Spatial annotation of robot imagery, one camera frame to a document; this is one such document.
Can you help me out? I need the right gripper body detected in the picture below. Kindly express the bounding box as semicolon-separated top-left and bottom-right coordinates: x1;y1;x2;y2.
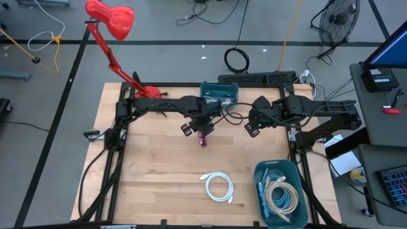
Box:
247;95;281;130

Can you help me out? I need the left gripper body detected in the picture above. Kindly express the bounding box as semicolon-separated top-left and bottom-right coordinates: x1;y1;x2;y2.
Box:
190;109;223;137

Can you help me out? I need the white USB cable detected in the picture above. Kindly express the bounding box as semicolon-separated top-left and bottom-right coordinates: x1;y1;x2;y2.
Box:
203;94;221;105

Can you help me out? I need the teal braided USB cable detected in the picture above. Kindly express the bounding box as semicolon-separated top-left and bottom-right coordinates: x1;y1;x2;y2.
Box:
205;90;235;97

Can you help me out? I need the white ethernet cable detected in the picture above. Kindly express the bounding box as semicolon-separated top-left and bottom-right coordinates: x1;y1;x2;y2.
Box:
200;171;235;204

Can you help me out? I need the small teal plastic bin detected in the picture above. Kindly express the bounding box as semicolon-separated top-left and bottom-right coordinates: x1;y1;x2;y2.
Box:
199;81;240;106

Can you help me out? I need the white power adapter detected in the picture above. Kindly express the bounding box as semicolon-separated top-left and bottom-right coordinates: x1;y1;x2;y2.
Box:
299;69;317;98

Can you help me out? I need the white paper sheet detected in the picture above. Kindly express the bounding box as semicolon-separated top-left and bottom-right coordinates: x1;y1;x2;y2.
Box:
329;149;362;178

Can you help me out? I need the large teal plastic bin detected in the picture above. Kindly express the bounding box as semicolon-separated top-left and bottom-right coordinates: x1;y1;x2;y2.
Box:
253;158;309;229

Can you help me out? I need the round printed disc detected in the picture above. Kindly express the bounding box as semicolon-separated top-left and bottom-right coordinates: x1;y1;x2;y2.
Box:
349;167;367;185

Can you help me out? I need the grey desk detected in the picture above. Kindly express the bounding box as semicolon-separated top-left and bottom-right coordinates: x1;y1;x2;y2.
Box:
357;142;407;220
348;62;407;148

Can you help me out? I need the black box with labels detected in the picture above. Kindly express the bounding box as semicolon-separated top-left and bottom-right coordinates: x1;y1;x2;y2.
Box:
361;65;401;93

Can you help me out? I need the black floor fan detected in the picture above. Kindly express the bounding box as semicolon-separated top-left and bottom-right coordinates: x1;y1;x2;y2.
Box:
310;0;362;60

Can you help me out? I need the black pen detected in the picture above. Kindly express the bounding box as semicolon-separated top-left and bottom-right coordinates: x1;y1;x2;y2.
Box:
391;88;404;108

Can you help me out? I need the black computer monitor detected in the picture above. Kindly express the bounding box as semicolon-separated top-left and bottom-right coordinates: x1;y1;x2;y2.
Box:
362;20;407;69

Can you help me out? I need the red desk lamp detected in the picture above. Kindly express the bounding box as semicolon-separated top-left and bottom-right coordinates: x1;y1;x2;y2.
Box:
84;0;169;100

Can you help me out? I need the keyboard with coloured keys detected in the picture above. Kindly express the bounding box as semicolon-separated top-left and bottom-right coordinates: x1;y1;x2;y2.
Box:
376;164;407;209

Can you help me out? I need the grey furniture foot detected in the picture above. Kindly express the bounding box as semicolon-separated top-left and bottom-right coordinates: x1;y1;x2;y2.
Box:
15;0;71;8
0;69;32;82

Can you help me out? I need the black rolling stand base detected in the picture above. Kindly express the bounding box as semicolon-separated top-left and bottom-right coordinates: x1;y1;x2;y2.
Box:
0;97;13;123

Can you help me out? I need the black aluminium table frame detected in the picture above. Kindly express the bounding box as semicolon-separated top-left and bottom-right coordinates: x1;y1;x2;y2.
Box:
76;81;341;229

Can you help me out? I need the black coiled floor cable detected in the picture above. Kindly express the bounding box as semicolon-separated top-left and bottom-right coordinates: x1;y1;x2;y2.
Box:
223;0;251;74

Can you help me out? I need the yellow floor cable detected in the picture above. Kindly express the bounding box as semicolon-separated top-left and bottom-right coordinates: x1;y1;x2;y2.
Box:
276;0;305;73

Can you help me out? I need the black loose floor cable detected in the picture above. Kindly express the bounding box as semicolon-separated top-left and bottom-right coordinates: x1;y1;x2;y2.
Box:
176;0;242;26

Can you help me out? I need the white floor cable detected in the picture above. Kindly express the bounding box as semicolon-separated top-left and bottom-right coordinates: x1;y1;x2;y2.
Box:
27;0;66;52

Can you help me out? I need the yellow cable with plug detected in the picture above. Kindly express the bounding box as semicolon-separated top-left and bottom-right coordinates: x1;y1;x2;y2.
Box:
0;27;63;74

